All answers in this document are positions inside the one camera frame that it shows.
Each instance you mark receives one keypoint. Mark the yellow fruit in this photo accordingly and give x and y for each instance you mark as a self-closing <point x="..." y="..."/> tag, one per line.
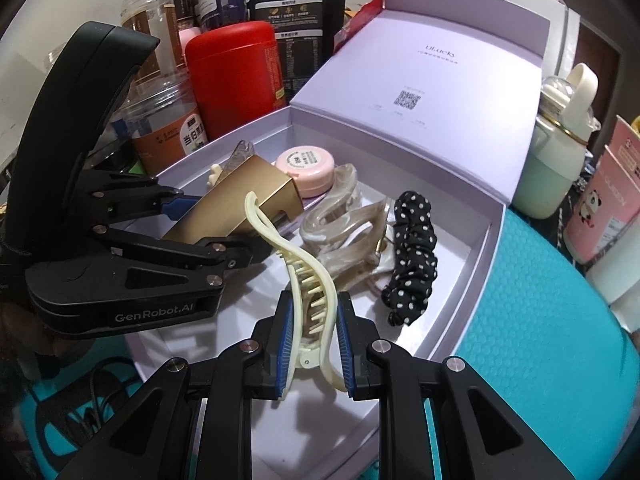
<point x="636" y="126"/>

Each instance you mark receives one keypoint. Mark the white fridge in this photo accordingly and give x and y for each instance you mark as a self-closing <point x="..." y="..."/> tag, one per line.
<point x="560" y="25"/>

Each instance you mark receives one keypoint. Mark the paper towel roll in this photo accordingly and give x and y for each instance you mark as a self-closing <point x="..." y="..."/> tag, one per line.
<point x="615" y="280"/>

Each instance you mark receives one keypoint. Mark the lavender gift box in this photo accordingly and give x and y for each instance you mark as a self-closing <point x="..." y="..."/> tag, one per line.
<point x="425" y="60"/>

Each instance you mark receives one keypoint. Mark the black snack bag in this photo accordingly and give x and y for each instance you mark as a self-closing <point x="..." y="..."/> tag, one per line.
<point x="295" y="0"/>

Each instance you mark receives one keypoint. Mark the brown door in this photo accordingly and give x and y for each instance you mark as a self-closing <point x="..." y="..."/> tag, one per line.
<point x="597" y="55"/>

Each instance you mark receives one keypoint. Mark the gold rectangular box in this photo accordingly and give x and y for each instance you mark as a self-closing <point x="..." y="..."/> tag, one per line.
<point x="235" y="195"/>

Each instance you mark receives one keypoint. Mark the clear jar orange label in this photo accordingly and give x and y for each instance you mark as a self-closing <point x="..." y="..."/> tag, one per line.
<point x="160" y="140"/>

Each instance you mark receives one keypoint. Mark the black polka dot scrunchie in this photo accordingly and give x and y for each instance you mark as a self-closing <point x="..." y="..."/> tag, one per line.
<point x="412" y="260"/>

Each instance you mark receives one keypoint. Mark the pale green water bottle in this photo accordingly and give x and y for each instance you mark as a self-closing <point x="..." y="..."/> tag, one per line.
<point x="545" y="175"/>

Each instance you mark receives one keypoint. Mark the pink bottle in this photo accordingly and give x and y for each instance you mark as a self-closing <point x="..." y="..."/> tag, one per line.
<point x="187" y="42"/>

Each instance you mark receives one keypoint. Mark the red snack packet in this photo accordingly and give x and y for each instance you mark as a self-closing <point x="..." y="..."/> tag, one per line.
<point x="362" y="15"/>

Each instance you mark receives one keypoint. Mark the pink round jar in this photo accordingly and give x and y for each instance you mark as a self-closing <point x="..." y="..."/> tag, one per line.
<point x="305" y="165"/>

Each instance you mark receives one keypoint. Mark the large pearl claw clip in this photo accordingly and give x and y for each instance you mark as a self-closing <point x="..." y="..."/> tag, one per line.
<point x="350" y="225"/>

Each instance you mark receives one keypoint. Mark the pink panda cup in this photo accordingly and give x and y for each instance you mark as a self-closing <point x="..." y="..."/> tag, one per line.
<point x="600" y="205"/>

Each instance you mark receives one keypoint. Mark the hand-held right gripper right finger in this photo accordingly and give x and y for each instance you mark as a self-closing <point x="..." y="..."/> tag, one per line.
<point x="347" y="350"/>

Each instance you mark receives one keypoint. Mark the clear star hair clip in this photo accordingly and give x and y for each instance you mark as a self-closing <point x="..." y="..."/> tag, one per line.
<point x="240" y="155"/>

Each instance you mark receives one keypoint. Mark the red canister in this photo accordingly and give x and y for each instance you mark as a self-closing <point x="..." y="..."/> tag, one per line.
<point x="235" y="80"/>

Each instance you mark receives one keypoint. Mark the clear jar brown contents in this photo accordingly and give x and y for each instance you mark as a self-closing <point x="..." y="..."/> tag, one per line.
<point x="147" y="25"/>

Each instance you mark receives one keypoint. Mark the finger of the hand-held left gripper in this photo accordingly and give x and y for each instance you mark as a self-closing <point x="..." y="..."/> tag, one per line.
<point x="220" y="255"/>
<point x="175" y="207"/>

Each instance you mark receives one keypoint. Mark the long cream hair clip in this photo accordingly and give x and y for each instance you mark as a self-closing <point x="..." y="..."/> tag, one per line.
<point x="300" y="280"/>

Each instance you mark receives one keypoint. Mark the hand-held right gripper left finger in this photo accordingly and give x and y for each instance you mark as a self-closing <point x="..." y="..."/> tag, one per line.
<point x="282" y="340"/>

